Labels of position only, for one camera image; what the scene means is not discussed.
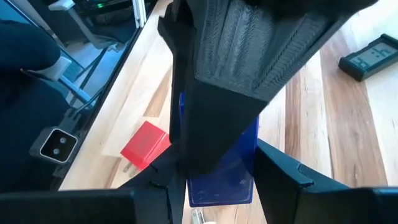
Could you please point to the black grey stereo camera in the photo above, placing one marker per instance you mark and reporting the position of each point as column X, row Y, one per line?
column 57, row 145

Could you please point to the black digital clock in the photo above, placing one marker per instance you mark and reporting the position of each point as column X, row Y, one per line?
column 371, row 56

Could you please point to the blue digital device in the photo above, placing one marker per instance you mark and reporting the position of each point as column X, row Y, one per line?
column 224, row 188

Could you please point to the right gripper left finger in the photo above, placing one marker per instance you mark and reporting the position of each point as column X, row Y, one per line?
column 93, row 207

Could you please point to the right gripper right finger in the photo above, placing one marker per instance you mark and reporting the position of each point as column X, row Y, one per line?
column 326, row 205

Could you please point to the large red wall charger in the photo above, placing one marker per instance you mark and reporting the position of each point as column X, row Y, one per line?
column 144, row 144

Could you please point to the person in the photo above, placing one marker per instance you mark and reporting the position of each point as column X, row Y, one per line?
column 25, row 46

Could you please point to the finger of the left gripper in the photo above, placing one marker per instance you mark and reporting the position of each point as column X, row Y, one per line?
column 177, row 46
column 230, row 93

